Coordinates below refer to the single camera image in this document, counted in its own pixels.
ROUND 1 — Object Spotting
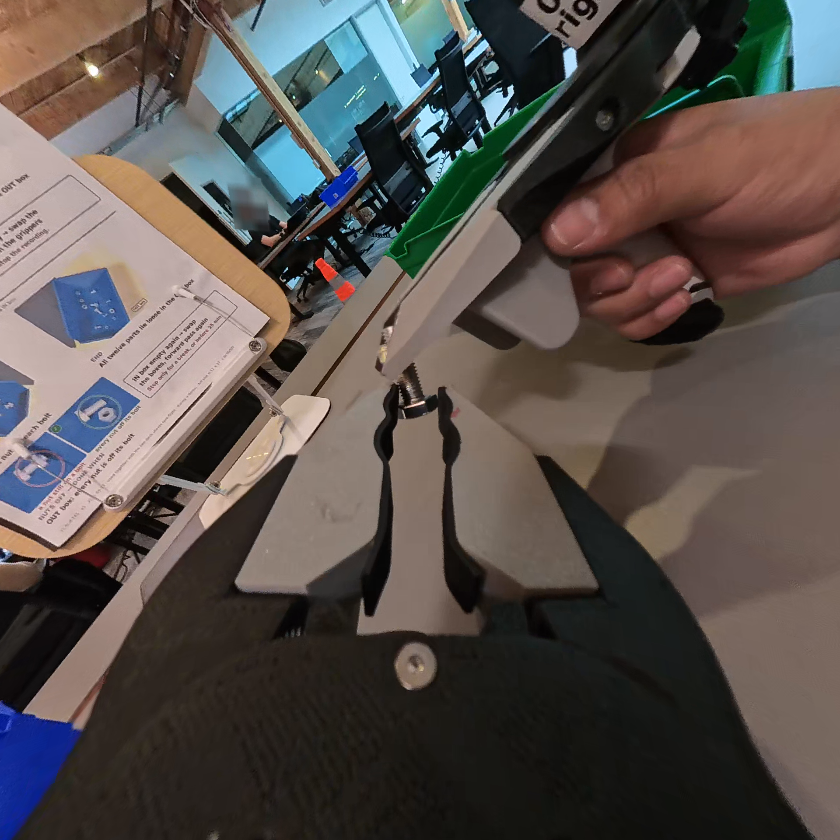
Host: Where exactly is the blue plastic bin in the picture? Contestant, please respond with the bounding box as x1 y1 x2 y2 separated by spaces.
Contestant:
0 701 84 840

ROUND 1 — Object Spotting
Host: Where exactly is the person's right hand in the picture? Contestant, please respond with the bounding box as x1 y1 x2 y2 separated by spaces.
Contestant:
540 84 840 342

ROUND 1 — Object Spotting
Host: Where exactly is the wooden display board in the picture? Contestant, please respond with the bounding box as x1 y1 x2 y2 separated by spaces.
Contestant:
0 155 292 560

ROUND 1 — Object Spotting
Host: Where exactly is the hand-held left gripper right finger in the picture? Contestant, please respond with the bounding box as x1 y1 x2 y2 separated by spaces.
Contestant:
436 386 599 614

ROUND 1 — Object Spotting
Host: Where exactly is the green plastic bin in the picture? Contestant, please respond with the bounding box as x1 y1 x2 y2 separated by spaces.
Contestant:
385 0 796 280

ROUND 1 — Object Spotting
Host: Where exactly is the small blue storage bin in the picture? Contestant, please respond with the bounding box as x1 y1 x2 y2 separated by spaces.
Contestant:
319 167 359 206

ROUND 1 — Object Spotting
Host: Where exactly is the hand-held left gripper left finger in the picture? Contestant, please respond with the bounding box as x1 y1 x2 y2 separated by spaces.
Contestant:
234 385 401 618

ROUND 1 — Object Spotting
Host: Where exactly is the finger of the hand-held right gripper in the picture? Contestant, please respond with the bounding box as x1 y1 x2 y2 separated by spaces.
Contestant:
378 163 527 379

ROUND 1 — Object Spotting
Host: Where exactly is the printed instruction sheet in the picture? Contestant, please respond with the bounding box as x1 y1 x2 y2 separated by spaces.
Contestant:
0 104 272 550

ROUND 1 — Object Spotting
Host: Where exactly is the white stand base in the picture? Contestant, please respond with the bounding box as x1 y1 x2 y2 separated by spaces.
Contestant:
198 392 332 530

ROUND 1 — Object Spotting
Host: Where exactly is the black office chair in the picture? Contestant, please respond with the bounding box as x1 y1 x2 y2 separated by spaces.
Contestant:
462 0 567 127
354 101 435 232
420 29 492 160

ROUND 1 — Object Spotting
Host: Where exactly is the large steel hex bolt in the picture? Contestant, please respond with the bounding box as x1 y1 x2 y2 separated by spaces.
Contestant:
375 325 429 406

